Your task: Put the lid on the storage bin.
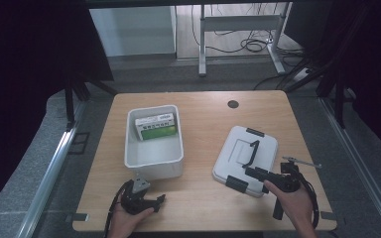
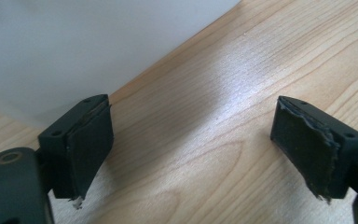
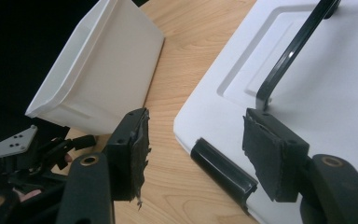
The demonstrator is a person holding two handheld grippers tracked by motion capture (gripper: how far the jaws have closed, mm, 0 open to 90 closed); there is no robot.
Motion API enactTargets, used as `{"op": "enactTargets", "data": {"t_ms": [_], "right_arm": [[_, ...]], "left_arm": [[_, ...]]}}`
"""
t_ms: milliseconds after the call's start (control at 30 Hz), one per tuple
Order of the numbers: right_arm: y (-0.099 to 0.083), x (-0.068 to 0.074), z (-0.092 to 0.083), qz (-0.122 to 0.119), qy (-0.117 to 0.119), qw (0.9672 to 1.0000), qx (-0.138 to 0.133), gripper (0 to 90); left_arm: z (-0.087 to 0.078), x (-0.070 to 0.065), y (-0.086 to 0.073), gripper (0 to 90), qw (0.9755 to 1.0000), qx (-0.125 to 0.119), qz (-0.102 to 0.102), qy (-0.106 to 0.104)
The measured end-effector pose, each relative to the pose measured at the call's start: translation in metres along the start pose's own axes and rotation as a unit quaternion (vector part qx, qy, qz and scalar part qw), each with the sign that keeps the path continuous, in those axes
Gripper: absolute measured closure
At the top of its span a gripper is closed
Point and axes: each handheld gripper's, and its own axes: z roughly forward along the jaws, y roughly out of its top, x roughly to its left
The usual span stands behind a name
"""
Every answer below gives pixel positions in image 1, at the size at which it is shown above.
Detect white lidded storage box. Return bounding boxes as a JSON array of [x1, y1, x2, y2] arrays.
[[211, 125, 279, 198]]

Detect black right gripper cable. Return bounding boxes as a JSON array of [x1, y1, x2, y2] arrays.
[[297, 173, 321, 230]]

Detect white plastic storage box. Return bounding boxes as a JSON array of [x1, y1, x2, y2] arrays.
[[123, 104, 185, 181]]

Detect grey table clamp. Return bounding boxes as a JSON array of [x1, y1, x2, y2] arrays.
[[319, 210, 338, 221], [65, 212, 90, 223]]

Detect black floor bracket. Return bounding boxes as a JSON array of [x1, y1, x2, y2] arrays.
[[67, 131, 91, 156]]

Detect grey metal desk frame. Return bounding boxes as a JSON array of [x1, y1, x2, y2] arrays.
[[197, 2, 290, 78]]

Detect green and white carton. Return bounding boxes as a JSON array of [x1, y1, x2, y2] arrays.
[[134, 112, 178, 142]]

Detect black floor cables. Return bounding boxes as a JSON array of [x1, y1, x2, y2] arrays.
[[190, 3, 307, 91]]

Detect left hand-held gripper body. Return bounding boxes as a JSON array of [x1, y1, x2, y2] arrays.
[[121, 178, 159, 216]]

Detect dark curtain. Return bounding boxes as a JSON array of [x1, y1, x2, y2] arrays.
[[283, 0, 381, 164], [0, 0, 115, 222]]

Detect aluminium rail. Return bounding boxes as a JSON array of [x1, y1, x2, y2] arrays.
[[15, 99, 89, 238], [318, 96, 381, 234]]

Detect black metal stand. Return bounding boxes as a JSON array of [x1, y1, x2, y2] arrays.
[[283, 0, 356, 131]]

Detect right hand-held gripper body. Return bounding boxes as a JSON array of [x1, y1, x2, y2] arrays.
[[266, 157, 322, 221]]

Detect person's right hand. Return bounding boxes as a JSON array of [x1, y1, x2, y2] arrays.
[[263, 179, 315, 231]]

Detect white panel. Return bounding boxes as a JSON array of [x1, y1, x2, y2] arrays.
[[88, 5, 178, 59]]

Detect person's left hand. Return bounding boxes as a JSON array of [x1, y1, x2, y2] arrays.
[[107, 206, 156, 238]]

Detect black tripod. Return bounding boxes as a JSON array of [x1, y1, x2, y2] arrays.
[[63, 72, 119, 132]]

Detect white power strip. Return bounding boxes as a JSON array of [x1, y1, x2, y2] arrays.
[[292, 66, 313, 84]]

